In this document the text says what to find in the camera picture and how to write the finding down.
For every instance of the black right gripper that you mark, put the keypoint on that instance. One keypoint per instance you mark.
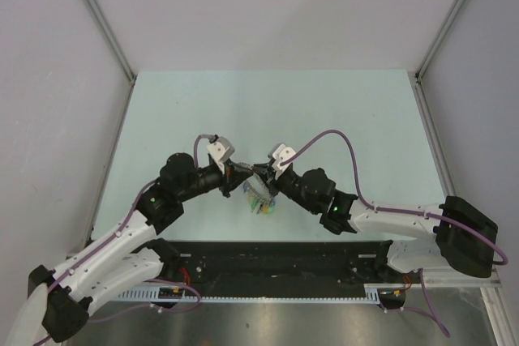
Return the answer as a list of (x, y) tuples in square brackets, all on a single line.
[(272, 185)]

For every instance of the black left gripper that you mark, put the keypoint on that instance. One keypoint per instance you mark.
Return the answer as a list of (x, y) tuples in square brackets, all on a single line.
[(234, 175)]

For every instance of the metal keyring with coloured tags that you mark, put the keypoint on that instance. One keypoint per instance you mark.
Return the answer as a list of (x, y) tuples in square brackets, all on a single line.
[(261, 202)]

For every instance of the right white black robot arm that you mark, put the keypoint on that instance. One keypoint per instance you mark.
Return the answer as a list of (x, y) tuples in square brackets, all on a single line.
[(452, 233)]

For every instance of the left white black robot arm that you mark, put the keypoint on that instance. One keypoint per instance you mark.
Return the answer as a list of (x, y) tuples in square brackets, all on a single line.
[(132, 251)]

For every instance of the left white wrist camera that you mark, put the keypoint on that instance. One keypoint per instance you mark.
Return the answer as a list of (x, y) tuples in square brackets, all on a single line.
[(219, 150)]

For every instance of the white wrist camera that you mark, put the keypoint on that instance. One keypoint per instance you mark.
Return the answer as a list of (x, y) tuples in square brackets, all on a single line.
[(279, 155), (219, 150)]

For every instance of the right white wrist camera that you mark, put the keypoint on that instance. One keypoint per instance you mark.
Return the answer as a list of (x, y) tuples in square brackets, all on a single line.
[(279, 155)]

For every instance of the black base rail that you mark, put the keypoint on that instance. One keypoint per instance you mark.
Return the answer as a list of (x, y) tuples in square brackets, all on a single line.
[(358, 262)]

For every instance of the white slotted cable duct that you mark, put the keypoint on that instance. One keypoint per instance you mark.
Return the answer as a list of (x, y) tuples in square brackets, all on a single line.
[(167, 294)]

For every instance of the aluminium frame post right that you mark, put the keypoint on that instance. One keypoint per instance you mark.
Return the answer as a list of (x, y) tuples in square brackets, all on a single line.
[(446, 26)]

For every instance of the aluminium frame post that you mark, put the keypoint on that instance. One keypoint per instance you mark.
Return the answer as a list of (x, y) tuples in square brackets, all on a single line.
[(98, 16), (446, 26)]

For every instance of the aluminium frame post left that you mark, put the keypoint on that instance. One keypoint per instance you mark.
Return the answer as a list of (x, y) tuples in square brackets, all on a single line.
[(98, 16)]

